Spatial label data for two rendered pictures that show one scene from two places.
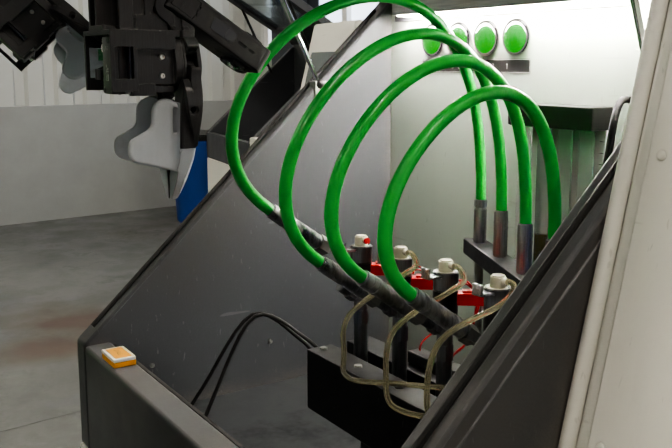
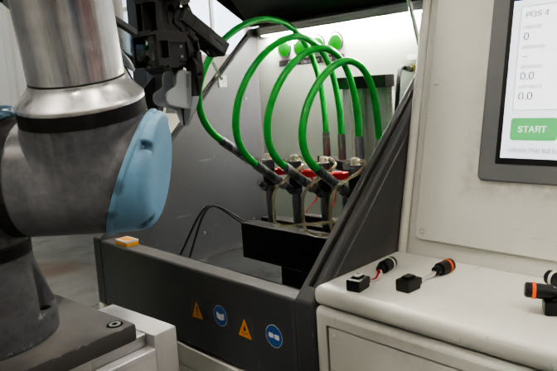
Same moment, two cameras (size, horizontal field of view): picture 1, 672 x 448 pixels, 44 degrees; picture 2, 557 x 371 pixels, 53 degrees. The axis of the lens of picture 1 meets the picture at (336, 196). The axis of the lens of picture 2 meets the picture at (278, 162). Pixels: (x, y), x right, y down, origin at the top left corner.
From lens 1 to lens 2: 27 cm
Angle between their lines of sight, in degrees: 11
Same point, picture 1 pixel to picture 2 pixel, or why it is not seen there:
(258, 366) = (199, 248)
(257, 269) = (194, 189)
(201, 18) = (196, 26)
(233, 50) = (212, 43)
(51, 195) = not seen: outside the picture
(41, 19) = not seen: hidden behind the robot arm
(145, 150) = (174, 98)
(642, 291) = (434, 150)
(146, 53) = (172, 44)
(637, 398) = (438, 202)
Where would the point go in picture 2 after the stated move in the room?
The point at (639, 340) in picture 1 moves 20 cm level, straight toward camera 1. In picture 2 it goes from (435, 174) to (452, 198)
